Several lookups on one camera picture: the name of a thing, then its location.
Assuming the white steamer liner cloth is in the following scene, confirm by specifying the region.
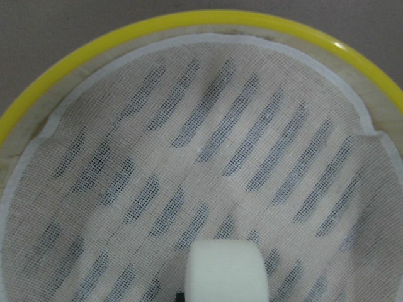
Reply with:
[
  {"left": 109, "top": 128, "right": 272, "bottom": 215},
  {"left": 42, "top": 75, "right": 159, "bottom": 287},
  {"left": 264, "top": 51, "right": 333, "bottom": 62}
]
[{"left": 0, "top": 32, "right": 403, "bottom": 302}]

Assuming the yellow rimmed bamboo steamer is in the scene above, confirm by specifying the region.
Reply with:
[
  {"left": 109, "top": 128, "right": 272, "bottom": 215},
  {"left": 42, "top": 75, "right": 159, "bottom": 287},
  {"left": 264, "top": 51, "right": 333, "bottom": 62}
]
[{"left": 0, "top": 10, "right": 403, "bottom": 302}]

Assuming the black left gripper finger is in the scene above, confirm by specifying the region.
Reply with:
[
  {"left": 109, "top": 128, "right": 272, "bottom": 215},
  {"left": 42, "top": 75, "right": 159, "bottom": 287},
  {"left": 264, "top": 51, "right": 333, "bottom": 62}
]
[{"left": 174, "top": 292, "right": 186, "bottom": 302}]

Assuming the white foam bun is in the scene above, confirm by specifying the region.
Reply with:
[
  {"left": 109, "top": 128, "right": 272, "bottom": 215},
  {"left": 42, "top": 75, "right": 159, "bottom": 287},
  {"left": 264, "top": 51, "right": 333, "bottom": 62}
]
[{"left": 184, "top": 239, "right": 270, "bottom": 301}]

